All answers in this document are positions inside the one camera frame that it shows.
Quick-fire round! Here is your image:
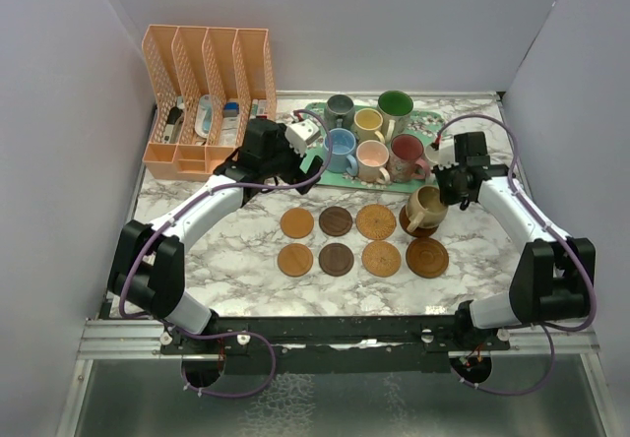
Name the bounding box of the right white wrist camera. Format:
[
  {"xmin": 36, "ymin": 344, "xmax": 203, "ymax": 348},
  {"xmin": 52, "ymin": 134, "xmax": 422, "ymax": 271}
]
[{"xmin": 424, "ymin": 136, "xmax": 458, "ymax": 172}]

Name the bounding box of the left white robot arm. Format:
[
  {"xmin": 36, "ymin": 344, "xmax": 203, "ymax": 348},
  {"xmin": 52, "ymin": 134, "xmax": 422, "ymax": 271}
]
[{"xmin": 107, "ymin": 112, "xmax": 327, "ymax": 353}]

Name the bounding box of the blue mug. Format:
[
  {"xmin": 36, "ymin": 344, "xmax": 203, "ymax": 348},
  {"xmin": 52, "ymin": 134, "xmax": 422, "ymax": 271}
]
[{"xmin": 323, "ymin": 128, "xmax": 358, "ymax": 176}]

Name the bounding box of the red floral mug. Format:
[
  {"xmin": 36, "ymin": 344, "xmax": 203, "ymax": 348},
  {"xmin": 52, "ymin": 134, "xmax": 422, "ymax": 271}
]
[{"xmin": 387, "ymin": 134, "xmax": 431, "ymax": 183}]

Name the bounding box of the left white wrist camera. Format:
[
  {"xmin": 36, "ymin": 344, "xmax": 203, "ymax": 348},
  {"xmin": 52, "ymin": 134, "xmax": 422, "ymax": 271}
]
[{"xmin": 285, "ymin": 120, "xmax": 320, "ymax": 156}]

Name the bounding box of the brown wooden coaster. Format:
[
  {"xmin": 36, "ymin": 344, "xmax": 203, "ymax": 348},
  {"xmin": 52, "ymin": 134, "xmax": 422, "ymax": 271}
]
[
  {"xmin": 406, "ymin": 237, "xmax": 449, "ymax": 279},
  {"xmin": 399, "ymin": 207, "xmax": 439, "ymax": 238}
]

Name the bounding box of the blue tape dispenser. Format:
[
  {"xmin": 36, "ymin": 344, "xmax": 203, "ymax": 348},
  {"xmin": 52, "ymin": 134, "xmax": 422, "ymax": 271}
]
[{"xmin": 246, "ymin": 117, "xmax": 263, "ymax": 133}]

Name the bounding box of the light pink mug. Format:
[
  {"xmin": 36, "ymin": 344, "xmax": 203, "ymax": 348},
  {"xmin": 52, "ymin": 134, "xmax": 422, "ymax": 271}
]
[{"xmin": 356, "ymin": 141, "xmax": 391, "ymax": 185}]

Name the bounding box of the black mounting rail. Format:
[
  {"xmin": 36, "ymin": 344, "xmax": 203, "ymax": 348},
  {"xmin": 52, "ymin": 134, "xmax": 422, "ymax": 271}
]
[{"xmin": 160, "ymin": 315, "xmax": 509, "ymax": 375}]

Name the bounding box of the blue eraser box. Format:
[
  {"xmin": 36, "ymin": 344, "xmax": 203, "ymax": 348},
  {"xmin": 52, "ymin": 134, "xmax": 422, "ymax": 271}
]
[{"xmin": 222, "ymin": 100, "xmax": 240, "ymax": 118}]

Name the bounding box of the black white tool in organizer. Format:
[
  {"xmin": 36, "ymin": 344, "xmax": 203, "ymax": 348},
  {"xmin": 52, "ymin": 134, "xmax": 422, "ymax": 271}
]
[{"xmin": 162, "ymin": 95, "xmax": 186, "ymax": 144}]

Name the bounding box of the aluminium frame rail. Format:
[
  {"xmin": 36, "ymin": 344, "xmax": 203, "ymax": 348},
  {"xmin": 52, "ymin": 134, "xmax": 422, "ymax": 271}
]
[{"xmin": 77, "ymin": 319, "xmax": 600, "ymax": 360}]

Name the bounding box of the woven rattan coaster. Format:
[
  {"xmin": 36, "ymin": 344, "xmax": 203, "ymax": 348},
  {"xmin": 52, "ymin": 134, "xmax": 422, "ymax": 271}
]
[
  {"xmin": 355, "ymin": 204, "xmax": 397, "ymax": 240},
  {"xmin": 361, "ymin": 240, "xmax": 402, "ymax": 278}
]

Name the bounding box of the dark walnut coaster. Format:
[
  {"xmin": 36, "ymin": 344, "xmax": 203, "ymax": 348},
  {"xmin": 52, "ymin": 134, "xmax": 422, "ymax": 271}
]
[
  {"xmin": 319, "ymin": 206, "xmax": 353, "ymax": 237},
  {"xmin": 318, "ymin": 243, "xmax": 354, "ymax": 277}
]

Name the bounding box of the tan beige mug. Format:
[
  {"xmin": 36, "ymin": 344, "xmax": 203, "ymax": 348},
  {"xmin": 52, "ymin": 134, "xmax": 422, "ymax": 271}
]
[{"xmin": 405, "ymin": 186, "xmax": 448, "ymax": 232}]

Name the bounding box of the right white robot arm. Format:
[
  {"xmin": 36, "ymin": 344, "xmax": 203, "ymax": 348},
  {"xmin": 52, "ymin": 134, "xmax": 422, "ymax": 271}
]
[{"xmin": 432, "ymin": 132, "xmax": 597, "ymax": 349}]

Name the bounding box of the peach plastic file organizer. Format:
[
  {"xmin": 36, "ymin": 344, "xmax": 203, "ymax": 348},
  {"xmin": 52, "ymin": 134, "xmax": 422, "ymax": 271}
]
[{"xmin": 142, "ymin": 25, "xmax": 277, "ymax": 181}]

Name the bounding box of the yellow mug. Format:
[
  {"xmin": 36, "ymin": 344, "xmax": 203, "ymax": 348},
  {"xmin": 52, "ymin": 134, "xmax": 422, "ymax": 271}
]
[{"xmin": 352, "ymin": 108, "xmax": 385, "ymax": 144}]

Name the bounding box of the green floral tray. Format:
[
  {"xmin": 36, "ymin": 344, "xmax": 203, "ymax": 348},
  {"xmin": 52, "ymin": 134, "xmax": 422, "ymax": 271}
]
[{"xmin": 300, "ymin": 109, "xmax": 444, "ymax": 194}]

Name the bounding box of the dark grey mug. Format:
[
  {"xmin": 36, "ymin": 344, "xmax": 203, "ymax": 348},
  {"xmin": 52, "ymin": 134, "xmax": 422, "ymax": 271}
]
[{"xmin": 324, "ymin": 94, "xmax": 355, "ymax": 130}]

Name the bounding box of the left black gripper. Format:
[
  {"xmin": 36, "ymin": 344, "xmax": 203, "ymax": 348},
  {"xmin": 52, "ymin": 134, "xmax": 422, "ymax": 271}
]
[{"xmin": 262, "ymin": 124, "xmax": 322, "ymax": 194}]

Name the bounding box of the light wood coaster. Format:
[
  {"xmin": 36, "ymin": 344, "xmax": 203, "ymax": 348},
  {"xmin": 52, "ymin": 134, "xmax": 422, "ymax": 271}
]
[
  {"xmin": 277, "ymin": 243, "xmax": 313, "ymax": 278},
  {"xmin": 280, "ymin": 208, "xmax": 314, "ymax": 239}
]

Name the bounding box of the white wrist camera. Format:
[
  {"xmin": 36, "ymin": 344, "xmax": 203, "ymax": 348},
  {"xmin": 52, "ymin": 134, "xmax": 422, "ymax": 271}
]
[
  {"xmin": 285, "ymin": 120, "xmax": 320, "ymax": 156},
  {"xmin": 424, "ymin": 136, "xmax": 458, "ymax": 172}
]

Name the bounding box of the white blue pack in organizer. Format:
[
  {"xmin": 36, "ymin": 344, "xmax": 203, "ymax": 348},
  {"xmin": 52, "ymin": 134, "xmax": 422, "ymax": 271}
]
[{"xmin": 194, "ymin": 94, "xmax": 213, "ymax": 139}]

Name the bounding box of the green mug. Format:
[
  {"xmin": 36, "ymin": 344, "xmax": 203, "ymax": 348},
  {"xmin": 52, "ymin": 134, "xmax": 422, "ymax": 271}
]
[{"xmin": 377, "ymin": 91, "xmax": 413, "ymax": 138}]

